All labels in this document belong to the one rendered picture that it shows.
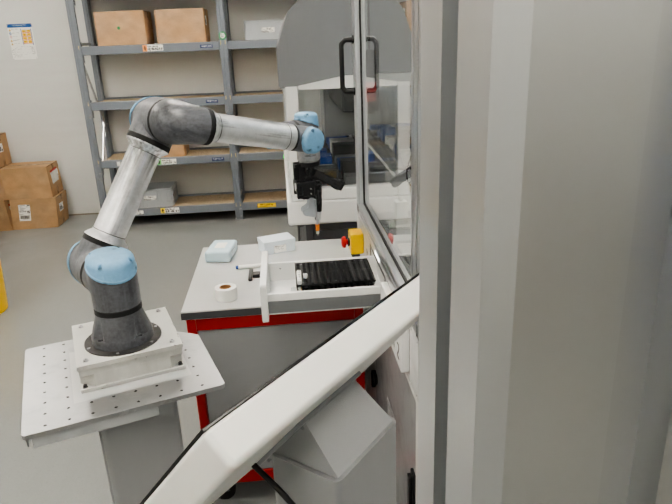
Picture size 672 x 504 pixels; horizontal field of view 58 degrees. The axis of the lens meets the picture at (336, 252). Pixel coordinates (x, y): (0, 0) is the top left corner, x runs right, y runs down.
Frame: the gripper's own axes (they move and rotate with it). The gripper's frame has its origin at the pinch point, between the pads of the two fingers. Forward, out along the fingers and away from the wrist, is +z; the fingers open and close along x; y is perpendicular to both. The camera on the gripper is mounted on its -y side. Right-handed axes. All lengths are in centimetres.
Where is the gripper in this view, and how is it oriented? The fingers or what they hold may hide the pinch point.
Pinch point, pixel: (318, 219)
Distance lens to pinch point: 204.7
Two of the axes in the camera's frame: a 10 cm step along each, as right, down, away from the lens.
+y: -9.7, 1.2, -2.1
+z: 0.5, 9.4, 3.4
